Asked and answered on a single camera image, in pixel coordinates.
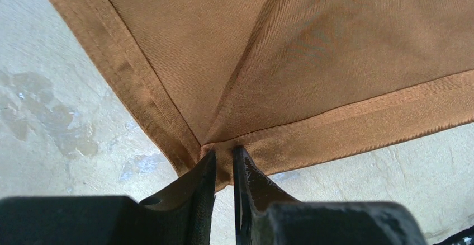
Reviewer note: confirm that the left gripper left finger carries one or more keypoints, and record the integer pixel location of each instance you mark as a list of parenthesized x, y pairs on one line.
[(178, 214)]

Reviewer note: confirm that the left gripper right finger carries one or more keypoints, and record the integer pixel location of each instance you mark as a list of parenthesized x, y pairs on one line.
[(266, 214)]

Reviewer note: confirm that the orange cloth napkin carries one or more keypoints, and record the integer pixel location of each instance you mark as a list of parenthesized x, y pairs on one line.
[(296, 82)]

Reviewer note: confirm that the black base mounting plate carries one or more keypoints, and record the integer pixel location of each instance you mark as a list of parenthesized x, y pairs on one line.
[(464, 237)]

